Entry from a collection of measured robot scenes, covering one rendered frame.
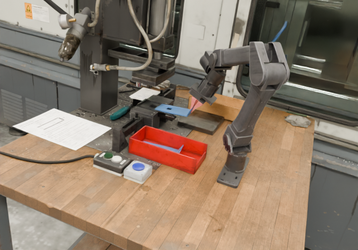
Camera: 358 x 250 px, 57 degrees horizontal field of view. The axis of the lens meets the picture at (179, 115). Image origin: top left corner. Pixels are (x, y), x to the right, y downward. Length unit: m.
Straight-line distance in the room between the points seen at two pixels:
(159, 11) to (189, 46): 0.72
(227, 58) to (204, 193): 0.43
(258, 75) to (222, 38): 0.92
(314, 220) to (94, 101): 1.39
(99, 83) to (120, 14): 0.30
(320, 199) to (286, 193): 0.90
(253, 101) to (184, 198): 0.35
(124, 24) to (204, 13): 0.69
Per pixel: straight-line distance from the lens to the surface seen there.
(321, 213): 2.07
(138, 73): 1.23
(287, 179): 1.20
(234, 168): 1.12
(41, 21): 2.59
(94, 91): 1.42
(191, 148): 1.19
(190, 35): 1.91
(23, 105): 2.95
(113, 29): 1.30
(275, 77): 0.94
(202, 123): 1.40
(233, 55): 1.08
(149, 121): 1.28
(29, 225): 2.27
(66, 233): 2.18
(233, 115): 1.50
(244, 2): 1.74
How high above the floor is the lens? 1.52
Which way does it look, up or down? 25 degrees down
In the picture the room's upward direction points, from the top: 7 degrees clockwise
